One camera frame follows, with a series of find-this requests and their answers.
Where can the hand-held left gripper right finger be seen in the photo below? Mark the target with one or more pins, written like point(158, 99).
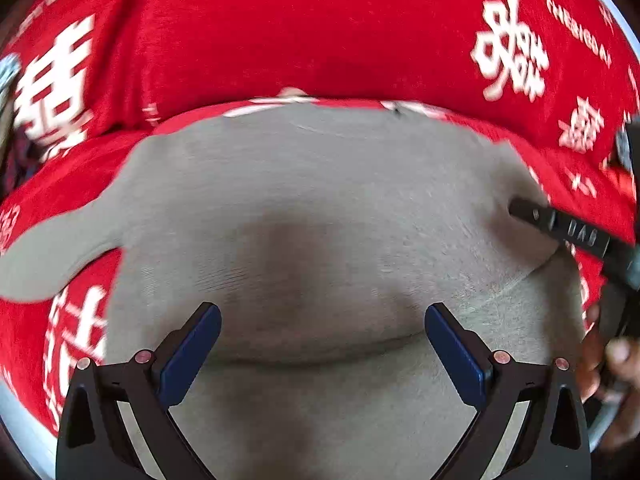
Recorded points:
point(452, 355)

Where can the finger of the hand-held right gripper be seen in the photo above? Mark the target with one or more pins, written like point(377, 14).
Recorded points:
point(560, 225)

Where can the grey small shirt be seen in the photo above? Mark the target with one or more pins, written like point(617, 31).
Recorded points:
point(300, 185)

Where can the person's right hand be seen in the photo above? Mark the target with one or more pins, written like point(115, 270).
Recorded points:
point(622, 355)

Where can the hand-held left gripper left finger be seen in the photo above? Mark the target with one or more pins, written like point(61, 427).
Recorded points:
point(192, 355)

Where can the red printed blanket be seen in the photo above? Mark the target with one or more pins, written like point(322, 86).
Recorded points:
point(300, 35)

